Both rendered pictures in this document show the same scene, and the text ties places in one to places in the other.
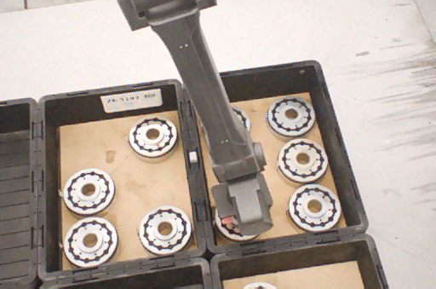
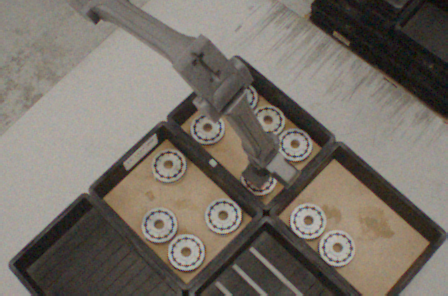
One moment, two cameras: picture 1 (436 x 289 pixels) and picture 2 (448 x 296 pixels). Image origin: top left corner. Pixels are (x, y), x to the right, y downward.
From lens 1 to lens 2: 0.50 m
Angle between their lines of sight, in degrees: 17
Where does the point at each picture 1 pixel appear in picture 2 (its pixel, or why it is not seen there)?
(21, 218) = (130, 267)
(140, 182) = (182, 198)
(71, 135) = (115, 199)
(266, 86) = not seen: hidden behind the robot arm
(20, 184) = (111, 248)
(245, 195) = (280, 166)
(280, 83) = not seen: hidden behind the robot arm
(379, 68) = (254, 32)
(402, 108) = (285, 49)
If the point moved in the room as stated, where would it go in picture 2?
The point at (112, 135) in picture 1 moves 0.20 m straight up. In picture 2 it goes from (140, 182) to (128, 157)
